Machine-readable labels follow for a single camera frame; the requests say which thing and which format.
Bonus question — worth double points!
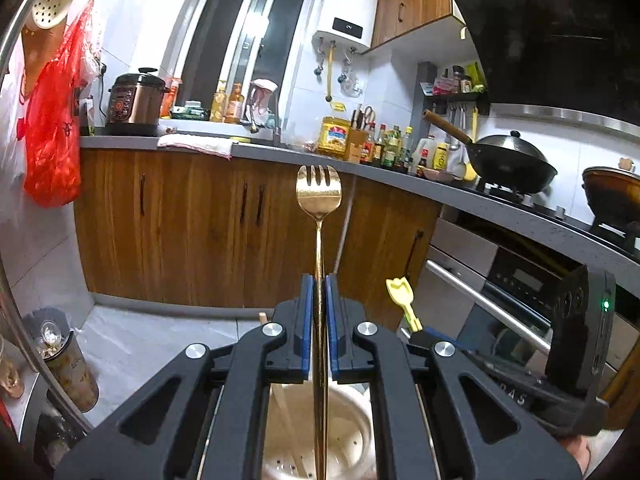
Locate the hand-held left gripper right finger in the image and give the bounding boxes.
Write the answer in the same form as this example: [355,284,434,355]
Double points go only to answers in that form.
[325,274,583,480]

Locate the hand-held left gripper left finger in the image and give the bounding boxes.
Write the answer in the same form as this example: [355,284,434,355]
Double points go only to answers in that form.
[54,274,316,480]

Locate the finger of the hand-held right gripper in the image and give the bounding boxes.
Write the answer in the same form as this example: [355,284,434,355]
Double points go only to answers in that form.
[407,326,478,358]

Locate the yellow tulip-shaped plastic fork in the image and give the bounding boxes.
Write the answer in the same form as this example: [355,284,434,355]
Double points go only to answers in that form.
[386,277,425,333]

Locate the cream ceramic utensil holder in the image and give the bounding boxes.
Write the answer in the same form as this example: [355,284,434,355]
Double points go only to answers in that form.
[260,382,376,480]

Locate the gold fork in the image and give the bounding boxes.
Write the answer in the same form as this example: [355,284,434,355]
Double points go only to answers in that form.
[295,164,343,480]

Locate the built-in oven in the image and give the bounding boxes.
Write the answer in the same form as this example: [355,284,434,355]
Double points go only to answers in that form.
[400,215,640,411]

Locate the black gas stove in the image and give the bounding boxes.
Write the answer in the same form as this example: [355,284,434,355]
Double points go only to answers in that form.
[475,182,640,253]

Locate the brown cooking pot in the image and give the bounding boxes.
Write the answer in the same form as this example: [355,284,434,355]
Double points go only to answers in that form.
[582,157,640,227]

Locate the wooden base cabinets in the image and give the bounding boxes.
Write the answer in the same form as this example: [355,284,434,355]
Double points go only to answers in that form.
[74,147,444,317]

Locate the wooden knife block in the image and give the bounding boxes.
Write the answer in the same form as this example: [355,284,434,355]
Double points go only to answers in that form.
[346,105,377,164]

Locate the row of condiment bottles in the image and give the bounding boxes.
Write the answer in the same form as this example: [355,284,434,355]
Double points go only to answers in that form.
[360,122,451,176]

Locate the yellow oil jug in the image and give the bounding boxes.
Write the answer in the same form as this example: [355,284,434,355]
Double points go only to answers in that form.
[317,116,352,161]

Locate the white kitchen towel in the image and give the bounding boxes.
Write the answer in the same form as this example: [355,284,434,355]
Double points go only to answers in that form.
[157,133,235,160]

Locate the brown printed bin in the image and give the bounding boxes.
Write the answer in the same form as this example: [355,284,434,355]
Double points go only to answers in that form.
[22,307,100,414]

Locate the orange oil bottle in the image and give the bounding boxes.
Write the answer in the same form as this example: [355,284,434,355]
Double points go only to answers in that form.
[224,83,246,125]

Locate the white and pink jug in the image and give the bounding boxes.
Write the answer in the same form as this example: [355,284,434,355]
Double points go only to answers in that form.
[248,78,279,127]

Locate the yellow oil bottle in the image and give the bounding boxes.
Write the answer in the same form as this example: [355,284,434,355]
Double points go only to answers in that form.
[209,79,229,123]

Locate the green box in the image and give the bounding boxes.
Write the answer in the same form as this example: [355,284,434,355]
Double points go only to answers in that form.
[170,101,210,121]

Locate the electric pressure cooker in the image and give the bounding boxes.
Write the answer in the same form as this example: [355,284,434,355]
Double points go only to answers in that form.
[104,67,171,137]

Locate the black range hood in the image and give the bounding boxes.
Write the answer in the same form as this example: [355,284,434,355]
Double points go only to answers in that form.
[450,0,640,127]

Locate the kitchen window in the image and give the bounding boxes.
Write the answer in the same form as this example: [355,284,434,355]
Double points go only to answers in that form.
[172,0,319,126]

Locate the red plastic bag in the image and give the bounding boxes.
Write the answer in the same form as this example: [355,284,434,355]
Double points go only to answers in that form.
[23,0,96,209]

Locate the white water heater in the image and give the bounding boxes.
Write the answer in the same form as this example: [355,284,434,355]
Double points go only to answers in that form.
[312,0,380,55]

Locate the white plastic bag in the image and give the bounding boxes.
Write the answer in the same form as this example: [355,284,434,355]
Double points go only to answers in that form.
[0,72,31,223]

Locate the black wok with wooden handle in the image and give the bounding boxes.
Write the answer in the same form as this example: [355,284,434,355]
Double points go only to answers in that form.
[422,109,559,195]

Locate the black wall spice rack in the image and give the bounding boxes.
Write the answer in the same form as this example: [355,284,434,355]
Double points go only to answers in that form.
[417,61,492,117]

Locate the yellow gas hose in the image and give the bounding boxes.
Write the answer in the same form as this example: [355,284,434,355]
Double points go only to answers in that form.
[325,42,336,104]

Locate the wooden wall cabinet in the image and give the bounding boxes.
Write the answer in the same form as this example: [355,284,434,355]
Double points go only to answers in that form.
[370,0,526,52]

